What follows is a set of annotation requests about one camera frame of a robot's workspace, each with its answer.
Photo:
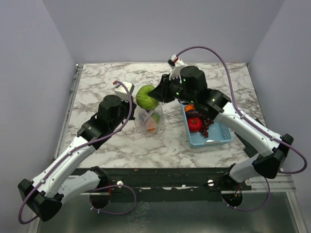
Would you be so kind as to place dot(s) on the light blue plastic basket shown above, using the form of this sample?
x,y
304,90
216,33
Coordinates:
x,y
218,134

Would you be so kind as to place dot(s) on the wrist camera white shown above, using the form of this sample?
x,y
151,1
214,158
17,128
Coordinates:
x,y
176,65
121,89

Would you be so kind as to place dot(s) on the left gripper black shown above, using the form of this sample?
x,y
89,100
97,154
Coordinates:
x,y
133,107

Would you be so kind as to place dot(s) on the long purple eggplant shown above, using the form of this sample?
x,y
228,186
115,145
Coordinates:
x,y
192,114

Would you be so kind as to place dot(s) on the dark red grapes bunch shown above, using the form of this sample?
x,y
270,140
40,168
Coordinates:
x,y
206,123

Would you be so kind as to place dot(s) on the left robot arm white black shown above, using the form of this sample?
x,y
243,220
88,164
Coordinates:
x,y
47,192

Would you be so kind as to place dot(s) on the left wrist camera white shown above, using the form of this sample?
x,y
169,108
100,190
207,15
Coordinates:
x,y
121,89

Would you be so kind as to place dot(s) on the green orange mango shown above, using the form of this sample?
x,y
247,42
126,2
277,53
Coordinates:
x,y
152,122

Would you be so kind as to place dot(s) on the red tomato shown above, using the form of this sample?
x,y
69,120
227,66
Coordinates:
x,y
194,124

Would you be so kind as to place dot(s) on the small orange fruit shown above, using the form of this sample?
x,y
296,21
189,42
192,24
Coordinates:
x,y
189,108

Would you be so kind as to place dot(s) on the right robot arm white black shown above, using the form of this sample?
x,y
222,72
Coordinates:
x,y
218,106

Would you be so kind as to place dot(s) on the green cabbage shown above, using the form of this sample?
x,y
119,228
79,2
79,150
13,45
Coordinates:
x,y
143,100

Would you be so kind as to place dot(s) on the clear zip top bag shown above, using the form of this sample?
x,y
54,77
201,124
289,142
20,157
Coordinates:
x,y
141,116

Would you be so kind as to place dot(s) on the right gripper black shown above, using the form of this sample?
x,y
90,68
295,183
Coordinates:
x,y
161,92

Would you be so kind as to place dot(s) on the black mounting rail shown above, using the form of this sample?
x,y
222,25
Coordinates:
x,y
169,184

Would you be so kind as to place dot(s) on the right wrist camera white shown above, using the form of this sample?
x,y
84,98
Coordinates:
x,y
176,65

